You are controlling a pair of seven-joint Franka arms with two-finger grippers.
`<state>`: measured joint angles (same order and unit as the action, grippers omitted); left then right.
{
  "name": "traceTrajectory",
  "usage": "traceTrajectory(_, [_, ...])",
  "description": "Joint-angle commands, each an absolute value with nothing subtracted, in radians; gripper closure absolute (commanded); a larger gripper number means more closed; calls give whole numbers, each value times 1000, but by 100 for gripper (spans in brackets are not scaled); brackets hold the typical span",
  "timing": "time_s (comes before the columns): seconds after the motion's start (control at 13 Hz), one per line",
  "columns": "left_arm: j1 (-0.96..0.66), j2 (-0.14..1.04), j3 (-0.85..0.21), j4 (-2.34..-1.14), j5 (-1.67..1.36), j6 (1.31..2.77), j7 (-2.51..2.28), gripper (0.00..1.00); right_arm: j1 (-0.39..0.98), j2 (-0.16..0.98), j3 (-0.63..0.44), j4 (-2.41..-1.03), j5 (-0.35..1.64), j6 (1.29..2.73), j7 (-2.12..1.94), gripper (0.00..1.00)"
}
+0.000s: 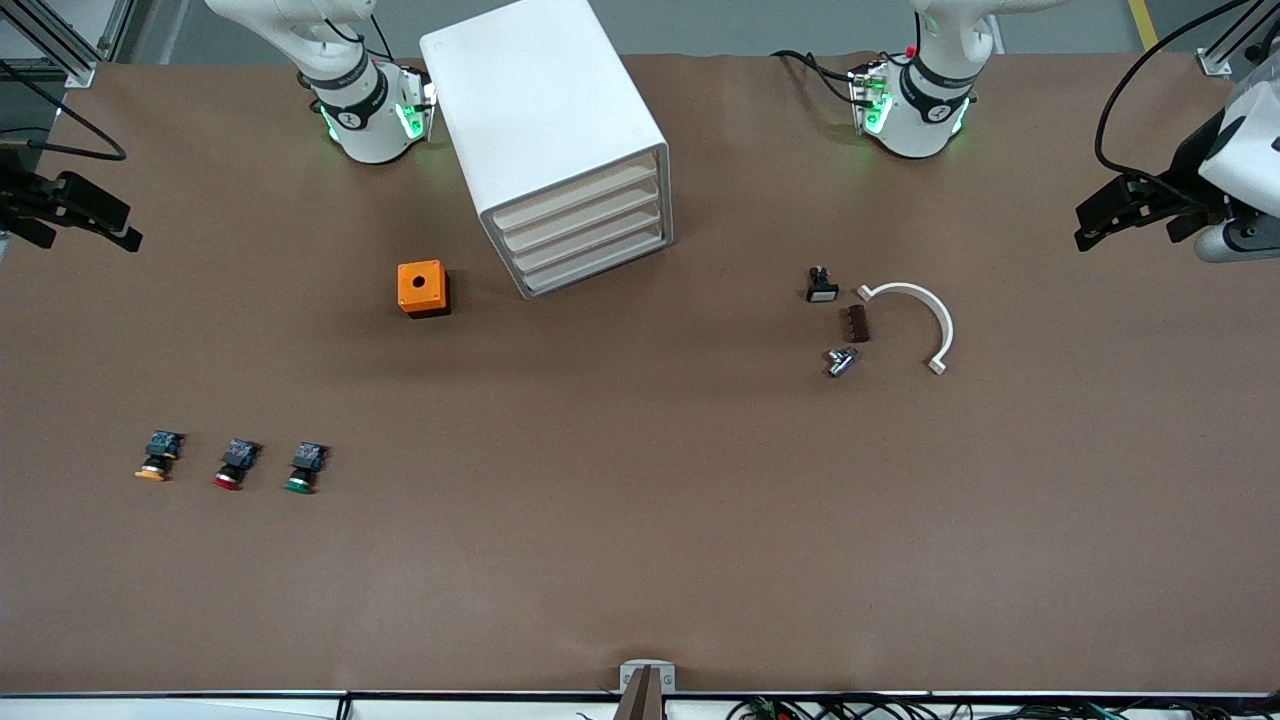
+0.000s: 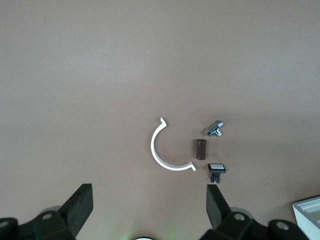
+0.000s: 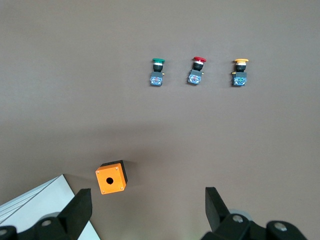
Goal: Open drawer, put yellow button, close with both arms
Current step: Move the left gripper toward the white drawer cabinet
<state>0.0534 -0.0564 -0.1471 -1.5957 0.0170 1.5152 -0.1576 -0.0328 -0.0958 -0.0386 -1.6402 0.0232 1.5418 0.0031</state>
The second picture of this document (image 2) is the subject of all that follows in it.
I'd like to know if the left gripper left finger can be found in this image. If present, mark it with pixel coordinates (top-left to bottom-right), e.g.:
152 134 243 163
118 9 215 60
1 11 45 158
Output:
0 183 94 240

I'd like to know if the white square push button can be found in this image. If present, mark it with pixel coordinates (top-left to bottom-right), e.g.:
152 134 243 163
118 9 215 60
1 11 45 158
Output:
206 163 227 186

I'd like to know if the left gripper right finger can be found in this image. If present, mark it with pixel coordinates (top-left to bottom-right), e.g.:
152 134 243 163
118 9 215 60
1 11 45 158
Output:
199 184 308 240

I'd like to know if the dark brown terminal block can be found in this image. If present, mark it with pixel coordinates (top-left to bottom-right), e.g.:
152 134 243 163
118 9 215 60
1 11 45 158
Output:
194 138 208 161

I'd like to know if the chrome valve fitting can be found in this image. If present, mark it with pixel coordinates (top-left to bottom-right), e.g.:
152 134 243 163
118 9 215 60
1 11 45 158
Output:
201 120 225 138

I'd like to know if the white drawer cabinet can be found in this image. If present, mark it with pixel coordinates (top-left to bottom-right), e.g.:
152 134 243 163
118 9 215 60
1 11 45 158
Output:
292 196 320 240

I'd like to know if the white half ring clamp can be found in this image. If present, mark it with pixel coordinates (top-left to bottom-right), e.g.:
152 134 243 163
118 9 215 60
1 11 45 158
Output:
150 116 197 172

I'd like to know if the brown table cover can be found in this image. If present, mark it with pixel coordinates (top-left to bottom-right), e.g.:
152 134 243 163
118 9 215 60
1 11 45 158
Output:
0 0 320 240

